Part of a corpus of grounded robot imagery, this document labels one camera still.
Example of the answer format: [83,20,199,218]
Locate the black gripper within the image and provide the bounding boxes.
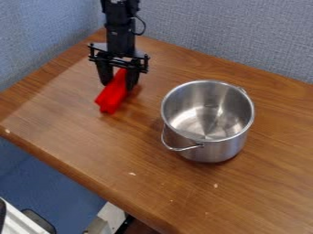
[88,43,149,91]

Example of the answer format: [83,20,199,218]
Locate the red rectangular block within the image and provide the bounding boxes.
[93,69,127,114]

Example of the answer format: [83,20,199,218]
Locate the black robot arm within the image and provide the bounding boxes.
[88,0,149,90]

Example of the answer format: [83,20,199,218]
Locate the stainless steel pot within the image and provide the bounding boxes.
[160,80,255,163]

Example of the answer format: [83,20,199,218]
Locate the white table leg base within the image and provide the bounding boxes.
[83,202,125,234]

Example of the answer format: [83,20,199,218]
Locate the white furniture piece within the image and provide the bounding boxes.
[0,197,49,234]

